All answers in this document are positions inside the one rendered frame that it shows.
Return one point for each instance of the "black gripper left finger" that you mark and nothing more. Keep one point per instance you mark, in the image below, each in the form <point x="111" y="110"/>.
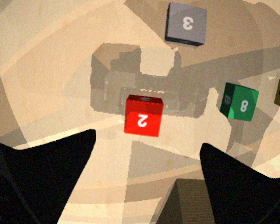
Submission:
<point x="43" y="176"/>

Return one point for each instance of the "green block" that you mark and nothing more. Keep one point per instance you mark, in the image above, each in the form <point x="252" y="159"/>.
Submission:
<point x="238" y="102"/>

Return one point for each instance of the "red block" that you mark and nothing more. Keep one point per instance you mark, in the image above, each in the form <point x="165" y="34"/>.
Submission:
<point x="143" y="115"/>

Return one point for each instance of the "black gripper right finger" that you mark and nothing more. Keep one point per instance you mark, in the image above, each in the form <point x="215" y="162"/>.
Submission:
<point x="238" y="194"/>

